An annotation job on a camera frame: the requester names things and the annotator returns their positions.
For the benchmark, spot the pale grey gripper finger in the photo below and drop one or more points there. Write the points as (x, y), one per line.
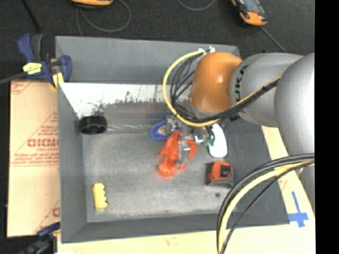
(189, 146)
(181, 152)

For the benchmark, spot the orange toy lobster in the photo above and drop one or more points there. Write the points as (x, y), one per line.
(169, 155)

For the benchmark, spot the blue and white oval object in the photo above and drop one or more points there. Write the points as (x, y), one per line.
(156, 132)

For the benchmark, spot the orange and black tape measure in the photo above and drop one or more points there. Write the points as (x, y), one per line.
(218, 172)

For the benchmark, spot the grey metal bin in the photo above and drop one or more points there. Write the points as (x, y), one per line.
(132, 168)

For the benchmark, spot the yellow toy brick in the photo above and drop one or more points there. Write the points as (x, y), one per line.
(100, 196)

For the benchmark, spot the brown cardboard board, red print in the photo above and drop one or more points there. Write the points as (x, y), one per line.
(31, 141)

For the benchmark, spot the black cylinder on white bracket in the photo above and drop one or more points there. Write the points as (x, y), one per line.
(218, 144)

